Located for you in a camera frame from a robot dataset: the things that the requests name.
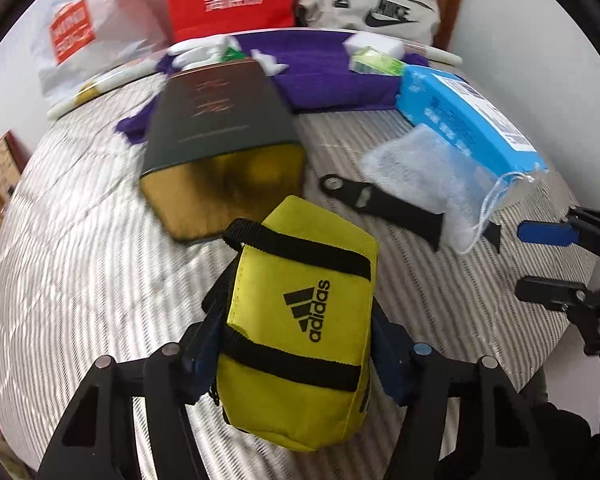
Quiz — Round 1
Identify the short black strap piece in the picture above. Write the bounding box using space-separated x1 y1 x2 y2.
484 217 502 255

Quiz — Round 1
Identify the brown wooden door frame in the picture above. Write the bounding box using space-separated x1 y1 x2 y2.
432 0 470 51

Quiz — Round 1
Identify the black and gold box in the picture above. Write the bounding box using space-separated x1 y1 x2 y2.
139 57 307 243

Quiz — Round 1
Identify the red paper bag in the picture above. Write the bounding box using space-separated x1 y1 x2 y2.
161 0 296 43

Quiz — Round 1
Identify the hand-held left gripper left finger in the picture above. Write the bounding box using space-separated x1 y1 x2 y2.
37 260 238 480

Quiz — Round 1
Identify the grey waist bag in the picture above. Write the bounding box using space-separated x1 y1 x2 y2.
294 0 440 47

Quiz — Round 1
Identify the patterned brown box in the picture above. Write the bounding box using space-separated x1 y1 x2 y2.
0 132 27 196

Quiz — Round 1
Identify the white mesh pouch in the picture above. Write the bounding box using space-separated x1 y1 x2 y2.
360 124 542 255

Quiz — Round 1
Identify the blue cardboard box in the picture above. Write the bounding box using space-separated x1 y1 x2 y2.
396 65 548 178

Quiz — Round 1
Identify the yellow zip pouch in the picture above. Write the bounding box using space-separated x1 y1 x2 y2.
212 195 381 453

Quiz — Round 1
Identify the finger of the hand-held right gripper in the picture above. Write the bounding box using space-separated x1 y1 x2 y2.
517 207 600 256
514 275 600 313

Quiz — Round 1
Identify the white soft packet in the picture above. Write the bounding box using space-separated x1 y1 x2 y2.
342 31 407 58

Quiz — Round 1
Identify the purple knitted cloth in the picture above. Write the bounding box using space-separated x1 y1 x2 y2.
112 30 431 146

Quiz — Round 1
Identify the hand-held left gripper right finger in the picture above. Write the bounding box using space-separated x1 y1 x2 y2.
367 301 556 480

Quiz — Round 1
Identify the white sock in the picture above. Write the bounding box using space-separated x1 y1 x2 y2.
169 35 246 70
251 49 289 77

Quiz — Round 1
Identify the black strap tool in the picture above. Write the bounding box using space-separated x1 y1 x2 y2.
319 174 447 252

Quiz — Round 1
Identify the white printed rolled sheet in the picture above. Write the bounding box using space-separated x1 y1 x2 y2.
47 35 463 121

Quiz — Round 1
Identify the white plastic shopping bag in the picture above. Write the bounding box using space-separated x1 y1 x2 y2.
29 0 173 98

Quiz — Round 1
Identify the green packet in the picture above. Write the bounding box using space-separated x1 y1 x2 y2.
350 46 407 77

